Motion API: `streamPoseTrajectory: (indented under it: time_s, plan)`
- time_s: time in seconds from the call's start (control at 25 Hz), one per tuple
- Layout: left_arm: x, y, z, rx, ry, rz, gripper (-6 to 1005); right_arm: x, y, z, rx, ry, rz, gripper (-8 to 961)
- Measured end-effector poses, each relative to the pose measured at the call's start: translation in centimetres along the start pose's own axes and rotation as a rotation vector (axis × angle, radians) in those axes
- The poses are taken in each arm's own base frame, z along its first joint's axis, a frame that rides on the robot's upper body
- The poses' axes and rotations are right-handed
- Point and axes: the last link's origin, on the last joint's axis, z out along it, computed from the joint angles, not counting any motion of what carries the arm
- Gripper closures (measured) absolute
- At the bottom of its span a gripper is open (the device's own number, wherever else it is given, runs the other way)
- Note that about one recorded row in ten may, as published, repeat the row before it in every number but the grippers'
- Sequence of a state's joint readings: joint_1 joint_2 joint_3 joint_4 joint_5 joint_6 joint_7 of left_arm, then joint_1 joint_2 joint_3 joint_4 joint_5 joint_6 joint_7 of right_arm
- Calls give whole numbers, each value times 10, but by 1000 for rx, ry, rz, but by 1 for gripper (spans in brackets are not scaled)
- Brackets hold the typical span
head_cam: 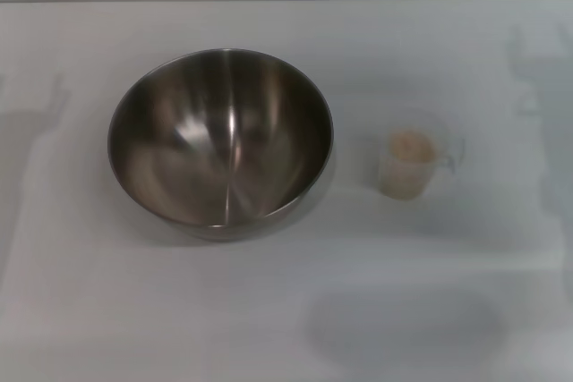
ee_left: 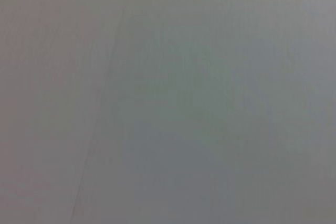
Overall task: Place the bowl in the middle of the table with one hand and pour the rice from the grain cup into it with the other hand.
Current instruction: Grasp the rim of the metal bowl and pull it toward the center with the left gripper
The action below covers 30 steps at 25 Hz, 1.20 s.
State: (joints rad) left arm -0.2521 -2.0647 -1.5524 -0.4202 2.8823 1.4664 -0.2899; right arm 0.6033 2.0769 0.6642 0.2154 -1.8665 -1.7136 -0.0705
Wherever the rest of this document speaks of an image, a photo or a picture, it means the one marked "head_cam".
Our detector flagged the white rice grains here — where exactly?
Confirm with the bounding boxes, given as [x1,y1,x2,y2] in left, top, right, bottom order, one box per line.
[382,129,438,199]

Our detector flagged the stainless steel mixing bowl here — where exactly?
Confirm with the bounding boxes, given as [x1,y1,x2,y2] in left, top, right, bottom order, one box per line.
[106,47,336,242]

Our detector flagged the clear plastic measuring cup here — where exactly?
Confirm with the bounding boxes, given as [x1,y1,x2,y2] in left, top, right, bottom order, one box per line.
[378,125,466,199]

